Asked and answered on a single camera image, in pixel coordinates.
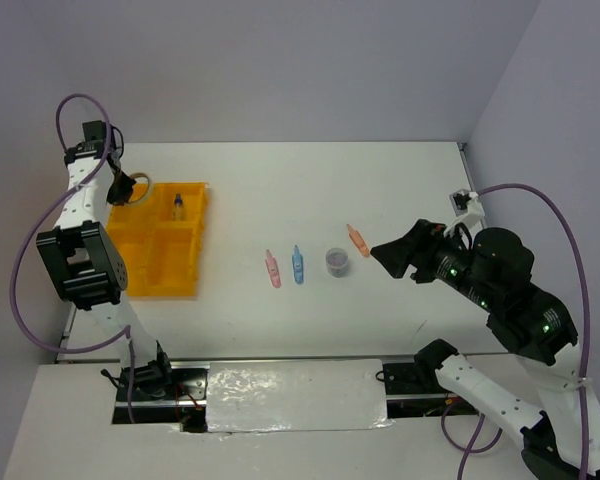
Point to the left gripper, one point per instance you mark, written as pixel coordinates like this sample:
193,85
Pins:
123,194

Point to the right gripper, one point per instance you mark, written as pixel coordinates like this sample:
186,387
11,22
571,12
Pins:
414,246

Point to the masking tape roll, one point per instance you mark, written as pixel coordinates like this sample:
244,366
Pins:
141,188

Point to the small blue-capped spray bottle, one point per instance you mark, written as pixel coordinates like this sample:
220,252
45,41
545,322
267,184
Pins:
178,208

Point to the clear jar of clips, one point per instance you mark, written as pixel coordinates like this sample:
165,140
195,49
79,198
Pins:
337,262

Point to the blue correction tape dispenser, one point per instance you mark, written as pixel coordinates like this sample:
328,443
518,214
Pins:
298,266

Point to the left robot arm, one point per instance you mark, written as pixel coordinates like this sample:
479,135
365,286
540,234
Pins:
87,269

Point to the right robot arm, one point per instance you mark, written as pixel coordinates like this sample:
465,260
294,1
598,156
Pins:
558,439

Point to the orange correction tape dispenser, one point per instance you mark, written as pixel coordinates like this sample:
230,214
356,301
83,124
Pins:
358,241

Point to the yellow plastic organizer tray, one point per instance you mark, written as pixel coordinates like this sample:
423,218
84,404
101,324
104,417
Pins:
161,255

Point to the pink correction tape dispenser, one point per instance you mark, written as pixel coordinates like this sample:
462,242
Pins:
272,269

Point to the silver foil sheet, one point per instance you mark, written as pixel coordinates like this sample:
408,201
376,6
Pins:
295,396

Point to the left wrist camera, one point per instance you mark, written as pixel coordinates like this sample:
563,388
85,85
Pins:
94,131

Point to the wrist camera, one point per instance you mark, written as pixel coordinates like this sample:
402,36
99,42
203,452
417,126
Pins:
467,208
94,131

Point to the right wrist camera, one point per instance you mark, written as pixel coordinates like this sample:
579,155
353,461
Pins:
467,208

